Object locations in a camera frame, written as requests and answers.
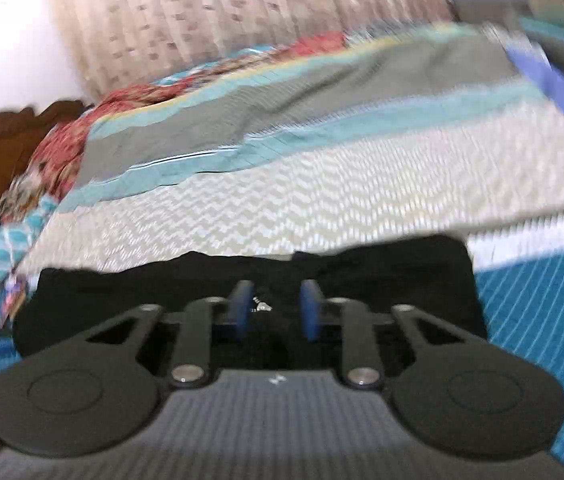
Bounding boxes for beige leaf print curtain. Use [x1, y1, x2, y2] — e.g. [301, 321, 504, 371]
[42, 0, 463, 102]

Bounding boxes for striped patterned bed sheet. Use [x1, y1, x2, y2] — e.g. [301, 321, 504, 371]
[0, 22, 564, 477]

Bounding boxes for smartphone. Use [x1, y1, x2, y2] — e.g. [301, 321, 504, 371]
[3, 280, 29, 322]

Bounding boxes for crumpled floral scarf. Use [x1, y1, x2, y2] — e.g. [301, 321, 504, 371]
[0, 170, 49, 227]

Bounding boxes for periwinkle blue cloth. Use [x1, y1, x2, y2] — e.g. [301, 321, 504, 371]
[506, 40, 564, 147]

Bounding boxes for red floral blanket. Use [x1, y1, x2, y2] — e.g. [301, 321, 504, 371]
[0, 30, 348, 223]

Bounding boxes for black pants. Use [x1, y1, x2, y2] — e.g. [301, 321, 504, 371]
[13, 234, 488, 361]

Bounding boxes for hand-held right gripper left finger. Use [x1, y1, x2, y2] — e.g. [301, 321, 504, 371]
[69, 280, 255, 389]

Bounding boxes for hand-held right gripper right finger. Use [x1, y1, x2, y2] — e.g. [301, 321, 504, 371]
[299, 279, 469, 390]

